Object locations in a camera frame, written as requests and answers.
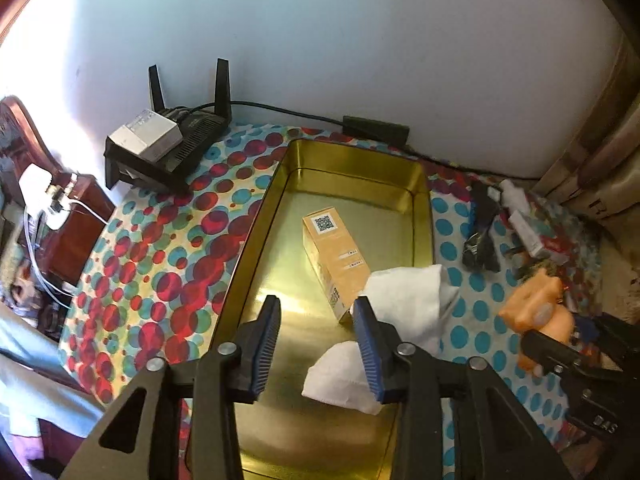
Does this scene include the black power cable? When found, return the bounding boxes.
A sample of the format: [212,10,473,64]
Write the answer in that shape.
[189,102,347,125]

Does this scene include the small white tube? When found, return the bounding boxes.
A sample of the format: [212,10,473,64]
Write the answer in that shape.
[500,180,532,214]

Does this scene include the white charging cables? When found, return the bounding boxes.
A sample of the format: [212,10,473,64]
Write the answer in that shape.
[22,199,112,311]

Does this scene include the small white carton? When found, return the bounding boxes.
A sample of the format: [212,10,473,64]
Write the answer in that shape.
[507,210,549,259]

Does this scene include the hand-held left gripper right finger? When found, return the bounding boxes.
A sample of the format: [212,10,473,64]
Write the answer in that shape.
[351,296,576,480]

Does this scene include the yellow cardboard box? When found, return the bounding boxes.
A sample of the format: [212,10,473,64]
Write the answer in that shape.
[301,212,374,325]

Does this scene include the gold metal tray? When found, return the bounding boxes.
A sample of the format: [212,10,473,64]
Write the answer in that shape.
[186,139,453,480]

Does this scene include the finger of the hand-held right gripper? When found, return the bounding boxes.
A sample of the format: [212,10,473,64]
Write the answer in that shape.
[522,330,587,377]

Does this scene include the orange toy doll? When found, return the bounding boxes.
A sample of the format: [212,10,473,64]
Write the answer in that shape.
[499,267,577,377]

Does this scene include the dark wooden nightstand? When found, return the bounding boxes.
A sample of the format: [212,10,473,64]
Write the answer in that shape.
[37,172,117,287]

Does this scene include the carved wooden headboard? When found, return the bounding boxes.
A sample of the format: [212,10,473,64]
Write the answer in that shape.
[0,95,57,177]

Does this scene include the black power adapter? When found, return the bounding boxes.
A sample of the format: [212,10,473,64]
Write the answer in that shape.
[342,115,411,147]

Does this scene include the thin black cable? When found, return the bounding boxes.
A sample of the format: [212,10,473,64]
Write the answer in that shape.
[404,144,542,182]

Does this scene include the white power strip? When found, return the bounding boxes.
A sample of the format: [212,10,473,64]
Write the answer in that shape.
[17,162,74,231]

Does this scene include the polka dot tablecloth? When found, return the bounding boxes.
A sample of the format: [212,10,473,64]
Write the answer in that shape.
[57,122,617,456]

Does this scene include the beige curtain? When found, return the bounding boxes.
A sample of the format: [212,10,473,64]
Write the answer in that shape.
[530,25,640,241]

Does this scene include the blue jeans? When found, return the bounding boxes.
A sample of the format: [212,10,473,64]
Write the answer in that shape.
[0,304,107,442]

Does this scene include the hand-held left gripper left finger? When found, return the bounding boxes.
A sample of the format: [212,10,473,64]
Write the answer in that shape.
[60,295,283,480]

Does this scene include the white modem box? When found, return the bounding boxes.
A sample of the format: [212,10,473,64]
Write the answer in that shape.
[107,109,184,163]

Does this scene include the black router with antennas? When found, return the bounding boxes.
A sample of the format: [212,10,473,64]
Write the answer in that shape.
[104,58,233,196]

